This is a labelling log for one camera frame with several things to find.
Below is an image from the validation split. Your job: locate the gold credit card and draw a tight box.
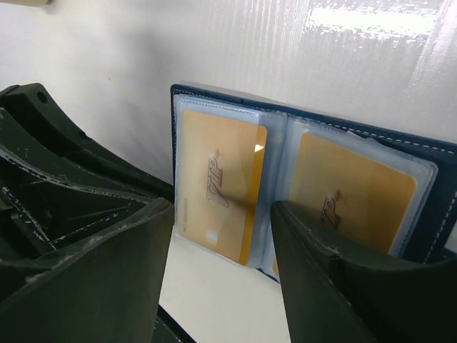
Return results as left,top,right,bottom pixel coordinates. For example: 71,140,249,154
176,109,268,266
277,132,418,254

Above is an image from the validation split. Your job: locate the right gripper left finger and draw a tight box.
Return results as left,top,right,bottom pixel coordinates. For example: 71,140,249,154
1,199,174,342

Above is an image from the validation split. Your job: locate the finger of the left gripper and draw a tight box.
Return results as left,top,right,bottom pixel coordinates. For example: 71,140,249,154
1,83,174,257

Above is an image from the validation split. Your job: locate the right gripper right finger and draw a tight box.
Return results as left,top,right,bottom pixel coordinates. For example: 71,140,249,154
271,202,456,342

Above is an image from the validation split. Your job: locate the blue leather card holder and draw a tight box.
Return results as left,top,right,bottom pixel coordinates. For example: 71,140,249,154
171,84,456,279

